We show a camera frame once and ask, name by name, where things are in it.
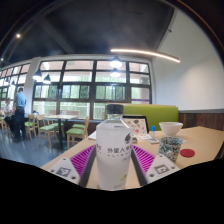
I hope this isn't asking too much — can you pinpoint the light wooden dining table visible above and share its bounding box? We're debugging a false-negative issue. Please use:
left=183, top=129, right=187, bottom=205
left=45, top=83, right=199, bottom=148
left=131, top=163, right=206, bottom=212
left=44, top=114, right=81, bottom=150

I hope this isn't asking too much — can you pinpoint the group of wooden green-seated chairs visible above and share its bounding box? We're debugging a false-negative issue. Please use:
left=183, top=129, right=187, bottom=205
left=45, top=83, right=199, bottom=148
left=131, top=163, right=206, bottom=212
left=0, top=113, right=91, bottom=150

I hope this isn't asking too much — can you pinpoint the flat round red coaster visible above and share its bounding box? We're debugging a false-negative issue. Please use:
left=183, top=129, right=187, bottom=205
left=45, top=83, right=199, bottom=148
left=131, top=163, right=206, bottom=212
left=179, top=148, right=196, bottom=159

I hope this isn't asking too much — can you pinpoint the black tablet with illustrated screen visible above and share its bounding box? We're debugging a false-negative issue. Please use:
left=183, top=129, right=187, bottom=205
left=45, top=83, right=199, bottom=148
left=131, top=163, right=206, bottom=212
left=121, top=115, right=150, bottom=138

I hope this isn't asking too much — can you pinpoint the white ceramic bowl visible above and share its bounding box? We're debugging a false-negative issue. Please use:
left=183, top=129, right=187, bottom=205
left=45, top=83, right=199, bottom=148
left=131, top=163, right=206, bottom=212
left=158, top=121, right=184, bottom=137

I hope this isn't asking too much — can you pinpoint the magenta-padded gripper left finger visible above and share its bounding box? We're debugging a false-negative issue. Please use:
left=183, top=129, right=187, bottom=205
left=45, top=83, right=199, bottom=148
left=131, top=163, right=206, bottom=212
left=48, top=143, right=98, bottom=188

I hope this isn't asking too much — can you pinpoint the green speckled white mug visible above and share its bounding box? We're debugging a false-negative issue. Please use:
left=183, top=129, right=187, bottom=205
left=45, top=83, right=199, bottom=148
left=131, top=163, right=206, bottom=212
left=157, top=136, right=184, bottom=164

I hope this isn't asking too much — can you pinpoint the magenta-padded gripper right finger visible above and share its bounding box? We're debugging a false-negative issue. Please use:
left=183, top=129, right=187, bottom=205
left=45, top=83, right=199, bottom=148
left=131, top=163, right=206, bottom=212
left=130, top=143, right=181, bottom=187

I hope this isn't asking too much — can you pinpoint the curved linear ceiling light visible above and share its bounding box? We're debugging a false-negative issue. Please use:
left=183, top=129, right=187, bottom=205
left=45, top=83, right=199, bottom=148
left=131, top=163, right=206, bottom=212
left=110, top=48, right=181, bottom=64

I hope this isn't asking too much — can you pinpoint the green upholstered bench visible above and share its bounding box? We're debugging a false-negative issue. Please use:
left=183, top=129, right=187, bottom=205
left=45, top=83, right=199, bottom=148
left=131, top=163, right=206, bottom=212
left=104, top=103, right=180, bottom=132

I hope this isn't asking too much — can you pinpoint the large dark-framed grid window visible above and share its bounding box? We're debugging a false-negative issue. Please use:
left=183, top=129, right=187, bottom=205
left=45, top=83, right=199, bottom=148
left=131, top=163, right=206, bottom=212
left=0, top=59, right=153, bottom=121

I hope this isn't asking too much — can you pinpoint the group of pendant lamps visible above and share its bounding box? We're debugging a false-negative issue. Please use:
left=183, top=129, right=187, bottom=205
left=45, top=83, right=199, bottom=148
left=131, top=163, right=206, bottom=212
left=32, top=55, right=124, bottom=85

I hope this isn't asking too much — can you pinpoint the clear water bottle black cap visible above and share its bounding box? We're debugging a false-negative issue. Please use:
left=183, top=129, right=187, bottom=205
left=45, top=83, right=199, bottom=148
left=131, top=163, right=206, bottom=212
left=95, top=104, right=134, bottom=192

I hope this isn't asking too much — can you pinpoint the person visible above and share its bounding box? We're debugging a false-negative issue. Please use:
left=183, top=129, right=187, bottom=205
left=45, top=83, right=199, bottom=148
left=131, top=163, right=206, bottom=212
left=2, top=98, right=14, bottom=134
left=12, top=87, right=28, bottom=143

